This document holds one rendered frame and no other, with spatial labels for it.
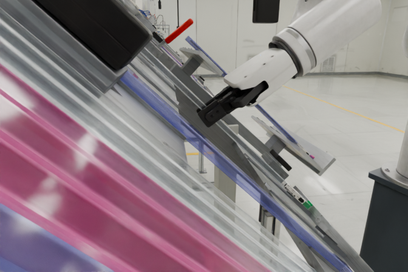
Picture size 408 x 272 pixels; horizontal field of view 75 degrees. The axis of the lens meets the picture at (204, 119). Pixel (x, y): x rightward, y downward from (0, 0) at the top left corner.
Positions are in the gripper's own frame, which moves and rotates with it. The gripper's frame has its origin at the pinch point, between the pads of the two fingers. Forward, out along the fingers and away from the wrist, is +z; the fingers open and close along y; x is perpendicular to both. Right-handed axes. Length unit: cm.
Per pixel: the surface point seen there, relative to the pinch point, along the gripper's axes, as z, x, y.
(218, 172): 10.1, 27.1, -30.0
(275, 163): -4.7, 21.4, -8.0
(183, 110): 4.4, -1.2, -8.0
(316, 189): -27, 134, -117
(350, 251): -5.2, 29.5, 12.2
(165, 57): 4, -8, -85
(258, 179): 0.0, 11.1, 8.2
